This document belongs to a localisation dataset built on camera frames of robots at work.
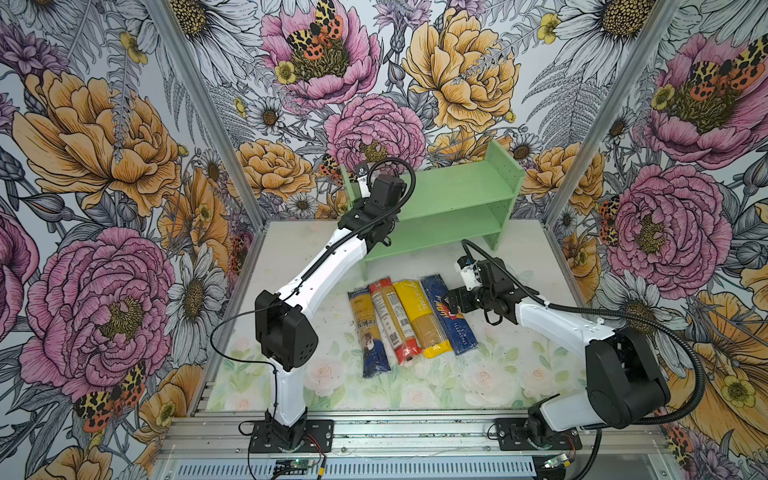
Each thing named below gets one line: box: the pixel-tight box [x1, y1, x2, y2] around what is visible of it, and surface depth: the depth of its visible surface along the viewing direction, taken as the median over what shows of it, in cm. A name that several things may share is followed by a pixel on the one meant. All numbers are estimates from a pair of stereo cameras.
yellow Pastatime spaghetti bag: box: [393, 279, 453, 359], surface depth 94 cm
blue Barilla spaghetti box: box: [420, 274, 479, 356], surface depth 93 cm
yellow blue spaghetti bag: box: [347, 285, 391, 379], surface depth 91 cm
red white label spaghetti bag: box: [369, 278, 422, 365], surface depth 93 cm
